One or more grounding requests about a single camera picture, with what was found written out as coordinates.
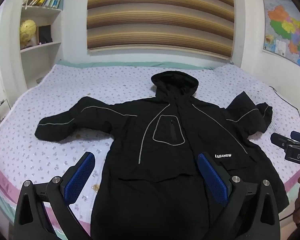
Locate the teal bed sheet edge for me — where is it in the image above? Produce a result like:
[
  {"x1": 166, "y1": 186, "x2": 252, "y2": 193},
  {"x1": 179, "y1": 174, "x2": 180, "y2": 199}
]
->
[{"x1": 56, "y1": 59, "x2": 215, "y2": 71}]

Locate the black hooded jacket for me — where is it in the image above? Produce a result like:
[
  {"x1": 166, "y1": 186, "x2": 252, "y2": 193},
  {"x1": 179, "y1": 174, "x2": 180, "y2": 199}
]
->
[{"x1": 35, "y1": 70, "x2": 290, "y2": 240}]

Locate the black box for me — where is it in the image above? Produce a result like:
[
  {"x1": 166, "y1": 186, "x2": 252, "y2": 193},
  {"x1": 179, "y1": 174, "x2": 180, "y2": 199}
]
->
[{"x1": 37, "y1": 25, "x2": 52, "y2": 44}]

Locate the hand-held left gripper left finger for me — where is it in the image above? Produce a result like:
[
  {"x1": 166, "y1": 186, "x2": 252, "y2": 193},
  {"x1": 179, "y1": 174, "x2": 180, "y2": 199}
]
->
[{"x1": 12, "y1": 152, "x2": 95, "y2": 240}]

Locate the colourful wall map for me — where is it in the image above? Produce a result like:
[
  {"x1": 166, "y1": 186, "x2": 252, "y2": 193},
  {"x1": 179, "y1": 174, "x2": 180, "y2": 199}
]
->
[{"x1": 262, "y1": 0, "x2": 300, "y2": 73}]

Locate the white bookshelf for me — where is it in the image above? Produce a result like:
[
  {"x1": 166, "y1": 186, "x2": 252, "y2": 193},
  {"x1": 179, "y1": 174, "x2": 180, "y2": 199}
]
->
[{"x1": 4, "y1": 0, "x2": 66, "y2": 92}]

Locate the yellow globe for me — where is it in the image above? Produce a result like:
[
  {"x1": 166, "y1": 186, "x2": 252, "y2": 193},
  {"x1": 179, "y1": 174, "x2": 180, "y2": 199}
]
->
[{"x1": 19, "y1": 19, "x2": 37, "y2": 48}]

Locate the bed with floral sheet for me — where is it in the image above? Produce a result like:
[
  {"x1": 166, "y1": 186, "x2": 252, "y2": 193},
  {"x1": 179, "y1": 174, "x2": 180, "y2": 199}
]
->
[{"x1": 0, "y1": 64, "x2": 300, "y2": 240}]

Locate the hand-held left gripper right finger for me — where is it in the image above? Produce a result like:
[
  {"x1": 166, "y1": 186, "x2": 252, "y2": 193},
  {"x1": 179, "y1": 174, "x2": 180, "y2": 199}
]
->
[{"x1": 198, "y1": 152, "x2": 281, "y2": 240}]

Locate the thin cable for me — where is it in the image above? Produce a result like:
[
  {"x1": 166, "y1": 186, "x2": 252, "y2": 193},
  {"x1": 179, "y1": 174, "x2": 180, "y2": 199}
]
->
[{"x1": 268, "y1": 86, "x2": 300, "y2": 128}]

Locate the striped brown window blind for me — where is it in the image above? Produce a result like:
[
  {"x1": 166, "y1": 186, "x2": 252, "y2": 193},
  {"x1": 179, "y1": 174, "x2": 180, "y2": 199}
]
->
[{"x1": 87, "y1": 0, "x2": 235, "y2": 61}]

